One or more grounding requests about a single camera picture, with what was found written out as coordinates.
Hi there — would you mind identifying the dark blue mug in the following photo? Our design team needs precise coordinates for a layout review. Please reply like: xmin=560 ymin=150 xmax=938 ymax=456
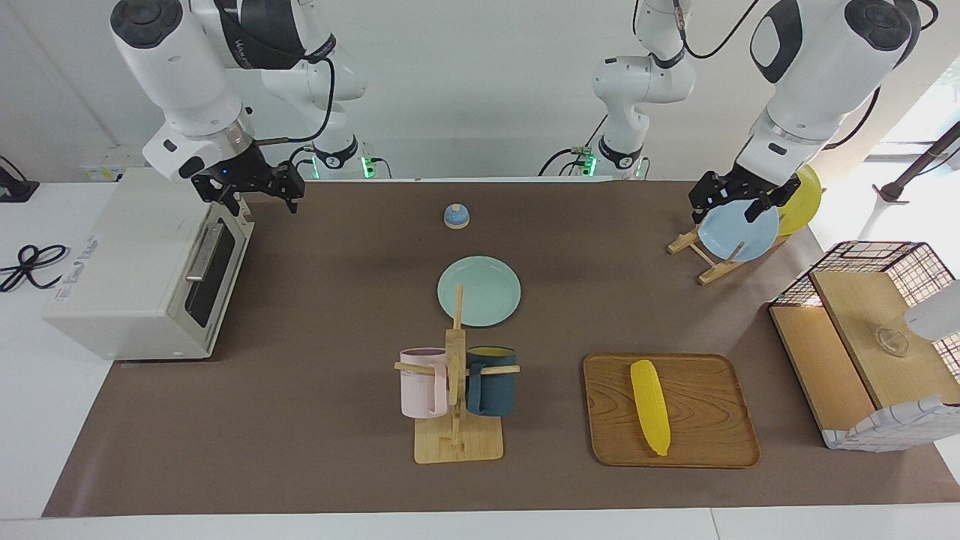
xmin=465 ymin=346 xmax=518 ymax=417

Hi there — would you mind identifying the black desk clamp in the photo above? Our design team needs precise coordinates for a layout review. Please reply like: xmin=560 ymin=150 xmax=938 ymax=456
xmin=0 ymin=156 xmax=40 ymax=203

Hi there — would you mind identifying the oven door with handle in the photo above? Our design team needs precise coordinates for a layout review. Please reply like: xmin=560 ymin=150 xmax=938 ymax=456
xmin=182 ymin=201 xmax=255 ymax=351

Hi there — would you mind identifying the coiled black cable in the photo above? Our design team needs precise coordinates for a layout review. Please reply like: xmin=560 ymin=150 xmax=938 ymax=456
xmin=0 ymin=244 xmax=70 ymax=293

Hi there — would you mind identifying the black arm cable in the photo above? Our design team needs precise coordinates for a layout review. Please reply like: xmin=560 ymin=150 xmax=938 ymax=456
xmin=255 ymin=56 xmax=336 ymax=145
xmin=673 ymin=0 xmax=760 ymax=60

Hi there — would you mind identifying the brown wooden tray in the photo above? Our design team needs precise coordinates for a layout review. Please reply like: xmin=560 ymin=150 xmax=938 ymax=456
xmin=583 ymin=353 xmax=761 ymax=469

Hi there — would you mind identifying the small clear glass dish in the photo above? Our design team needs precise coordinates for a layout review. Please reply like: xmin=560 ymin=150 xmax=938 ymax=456
xmin=874 ymin=324 xmax=910 ymax=357

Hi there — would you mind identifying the yellow corn cob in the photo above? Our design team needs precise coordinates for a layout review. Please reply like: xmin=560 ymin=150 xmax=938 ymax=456
xmin=630 ymin=360 xmax=672 ymax=457

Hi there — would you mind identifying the white toaster oven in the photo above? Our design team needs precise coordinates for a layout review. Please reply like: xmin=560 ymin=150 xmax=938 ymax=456
xmin=43 ymin=167 xmax=256 ymax=361

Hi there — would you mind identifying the yellow plate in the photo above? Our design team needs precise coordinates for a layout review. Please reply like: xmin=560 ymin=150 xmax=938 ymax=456
xmin=776 ymin=165 xmax=824 ymax=237

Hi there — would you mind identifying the checkered white cloth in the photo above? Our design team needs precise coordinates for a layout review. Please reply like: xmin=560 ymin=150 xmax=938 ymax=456
xmin=821 ymin=396 xmax=960 ymax=452

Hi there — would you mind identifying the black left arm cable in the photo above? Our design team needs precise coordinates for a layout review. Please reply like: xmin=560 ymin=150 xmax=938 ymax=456
xmin=673 ymin=0 xmax=760 ymax=60

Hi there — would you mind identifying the wooden mug rack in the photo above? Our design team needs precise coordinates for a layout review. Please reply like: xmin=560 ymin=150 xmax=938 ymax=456
xmin=394 ymin=283 xmax=521 ymax=464

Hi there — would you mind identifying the wooden plate rack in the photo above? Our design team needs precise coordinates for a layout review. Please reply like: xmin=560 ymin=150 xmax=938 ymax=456
xmin=667 ymin=229 xmax=788 ymax=286

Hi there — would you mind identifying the light wooden stepped box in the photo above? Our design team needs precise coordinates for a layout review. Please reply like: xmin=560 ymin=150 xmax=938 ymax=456
xmin=771 ymin=270 xmax=960 ymax=432

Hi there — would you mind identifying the light green plate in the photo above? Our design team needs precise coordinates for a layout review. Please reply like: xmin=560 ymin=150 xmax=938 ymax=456
xmin=437 ymin=256 xmax=522 ymax=328

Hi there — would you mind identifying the white rounded device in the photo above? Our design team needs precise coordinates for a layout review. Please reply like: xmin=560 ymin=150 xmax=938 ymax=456
xmin=904 ymin=281 xmax=960 ymax=342

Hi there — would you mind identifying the brown table mat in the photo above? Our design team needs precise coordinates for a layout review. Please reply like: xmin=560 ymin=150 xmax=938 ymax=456
xmin=41 ymin=180 xmax=960 ymax=518

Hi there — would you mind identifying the light blue plate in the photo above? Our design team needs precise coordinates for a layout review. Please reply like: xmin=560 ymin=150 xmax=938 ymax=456
xmin=697 ymin=199 xmax=781 ymax=263

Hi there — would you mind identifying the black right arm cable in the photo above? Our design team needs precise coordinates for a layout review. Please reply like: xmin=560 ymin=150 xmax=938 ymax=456
xmin=255 ymin=56 xmax=336 ymax=145

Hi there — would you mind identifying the pink mug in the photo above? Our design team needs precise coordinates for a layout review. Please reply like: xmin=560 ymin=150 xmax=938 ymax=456
xmin=399 ymin=347 xmax=451 ymax=419

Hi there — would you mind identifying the black stand pole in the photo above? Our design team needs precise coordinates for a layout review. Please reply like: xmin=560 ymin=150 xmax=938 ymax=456
xmin=874 ymin=120 xmax=960 ymax=203

